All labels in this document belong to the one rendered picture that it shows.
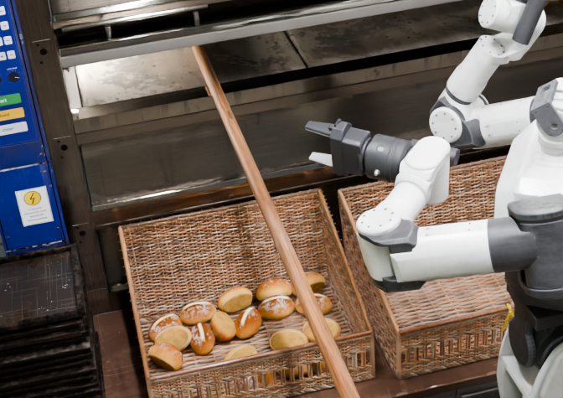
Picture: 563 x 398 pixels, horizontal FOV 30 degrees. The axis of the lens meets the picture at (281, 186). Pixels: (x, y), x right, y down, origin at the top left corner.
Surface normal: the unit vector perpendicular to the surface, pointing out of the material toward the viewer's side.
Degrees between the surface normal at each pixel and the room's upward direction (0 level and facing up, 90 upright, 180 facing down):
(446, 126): 83
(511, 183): 61
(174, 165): 70
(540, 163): 0
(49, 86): 90
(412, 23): 0
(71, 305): 0
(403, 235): 12
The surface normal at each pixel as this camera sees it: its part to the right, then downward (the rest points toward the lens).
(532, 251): -0.28, 0.20
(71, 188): 0.24, 0.51
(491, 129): -0.63, 0.35
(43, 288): -0.07, -0.84
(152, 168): 0.20, 0.20
